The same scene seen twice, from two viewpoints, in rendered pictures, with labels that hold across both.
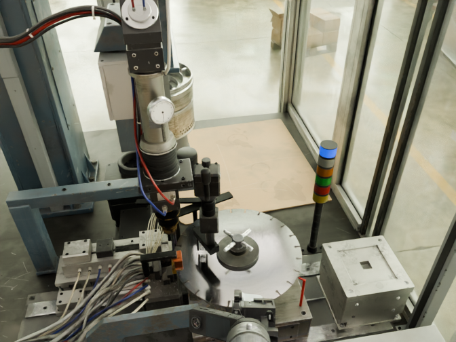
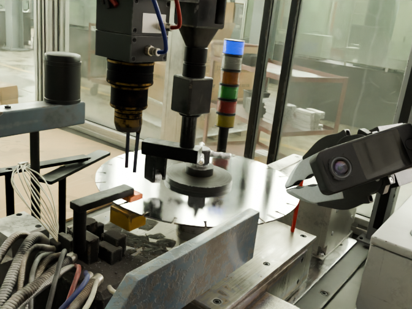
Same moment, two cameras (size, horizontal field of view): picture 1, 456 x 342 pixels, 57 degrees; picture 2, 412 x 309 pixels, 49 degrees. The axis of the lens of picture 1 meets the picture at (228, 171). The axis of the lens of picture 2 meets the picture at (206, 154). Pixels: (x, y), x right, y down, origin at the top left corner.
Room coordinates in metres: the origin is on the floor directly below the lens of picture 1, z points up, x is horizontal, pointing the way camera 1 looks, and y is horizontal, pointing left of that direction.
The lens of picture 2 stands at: (0.25, 0.46, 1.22)
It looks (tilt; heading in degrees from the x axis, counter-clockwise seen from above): 18 degrees down; 315
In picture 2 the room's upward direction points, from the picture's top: 6 degrees clockwise
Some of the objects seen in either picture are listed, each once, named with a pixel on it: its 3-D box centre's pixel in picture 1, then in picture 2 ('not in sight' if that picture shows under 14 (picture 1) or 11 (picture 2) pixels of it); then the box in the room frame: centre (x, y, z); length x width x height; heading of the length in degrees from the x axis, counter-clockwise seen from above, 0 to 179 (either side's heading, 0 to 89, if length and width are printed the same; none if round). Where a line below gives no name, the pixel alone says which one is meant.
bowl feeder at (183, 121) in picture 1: (157, 117); not in sight; (1.47, 0.28, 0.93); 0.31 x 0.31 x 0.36
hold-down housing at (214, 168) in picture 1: (207, 197); (196, 41); (0.70, 0.04, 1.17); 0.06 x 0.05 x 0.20; 90
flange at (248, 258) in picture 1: (237, 248); (198, 171); (0.73, -0.02, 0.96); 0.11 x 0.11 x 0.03
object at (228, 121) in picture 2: (320, 195); (225, 119); (0.92, -0.27, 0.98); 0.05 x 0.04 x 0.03; 9
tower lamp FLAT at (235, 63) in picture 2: (326, 159); (232, 62); (0.92, -0.27, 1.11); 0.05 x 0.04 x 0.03; 9
